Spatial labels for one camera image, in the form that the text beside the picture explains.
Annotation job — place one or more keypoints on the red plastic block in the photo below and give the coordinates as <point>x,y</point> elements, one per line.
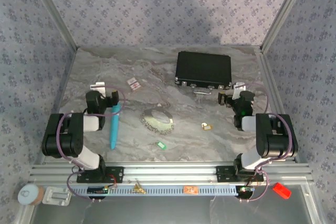
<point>282,190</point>

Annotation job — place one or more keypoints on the turquoise plastic pen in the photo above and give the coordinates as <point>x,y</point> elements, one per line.
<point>115,127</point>

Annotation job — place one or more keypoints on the grey metal bracket plate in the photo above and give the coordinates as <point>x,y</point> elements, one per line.
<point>56,195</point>

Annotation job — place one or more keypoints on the gold triangular piece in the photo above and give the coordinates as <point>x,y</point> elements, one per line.
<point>137,188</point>

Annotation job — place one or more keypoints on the small circuit board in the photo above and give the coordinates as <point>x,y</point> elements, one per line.
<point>95,190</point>
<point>245,189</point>

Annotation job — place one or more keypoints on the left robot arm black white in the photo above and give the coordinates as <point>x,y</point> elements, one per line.
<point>65,134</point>

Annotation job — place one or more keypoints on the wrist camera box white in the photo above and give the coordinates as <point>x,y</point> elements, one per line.
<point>239,87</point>
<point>97,86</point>

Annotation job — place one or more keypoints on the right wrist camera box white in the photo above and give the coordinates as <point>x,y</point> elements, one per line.
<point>239,87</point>

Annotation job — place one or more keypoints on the aluminium side rail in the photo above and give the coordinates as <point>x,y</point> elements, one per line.
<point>64,82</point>
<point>267,77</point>

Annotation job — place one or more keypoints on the yellow key tag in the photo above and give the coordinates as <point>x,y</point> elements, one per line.
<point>207,127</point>

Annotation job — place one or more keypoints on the orange sticker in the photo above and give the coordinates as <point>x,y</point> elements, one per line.
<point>190,190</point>

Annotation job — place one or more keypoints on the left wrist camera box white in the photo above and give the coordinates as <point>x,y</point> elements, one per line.
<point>97,86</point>

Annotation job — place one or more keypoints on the aluminium frame post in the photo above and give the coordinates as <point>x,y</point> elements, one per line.
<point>283,11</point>
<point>53,11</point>

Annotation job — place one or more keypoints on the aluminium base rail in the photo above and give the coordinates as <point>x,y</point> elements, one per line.
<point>168,172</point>

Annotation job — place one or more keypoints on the silver keyring plate with rings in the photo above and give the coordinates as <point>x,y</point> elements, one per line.
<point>147,119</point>

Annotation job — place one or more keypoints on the green key tag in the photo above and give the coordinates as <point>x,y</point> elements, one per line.
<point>160,145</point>

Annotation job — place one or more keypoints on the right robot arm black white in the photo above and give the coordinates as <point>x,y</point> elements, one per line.
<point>275,134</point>

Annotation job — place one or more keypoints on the small red white card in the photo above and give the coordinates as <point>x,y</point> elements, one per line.
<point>134,83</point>

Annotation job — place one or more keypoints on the black aluminium case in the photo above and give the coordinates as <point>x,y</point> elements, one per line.
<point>203,68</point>

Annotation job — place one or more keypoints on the white tape roll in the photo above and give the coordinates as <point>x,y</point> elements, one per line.
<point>27,195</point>

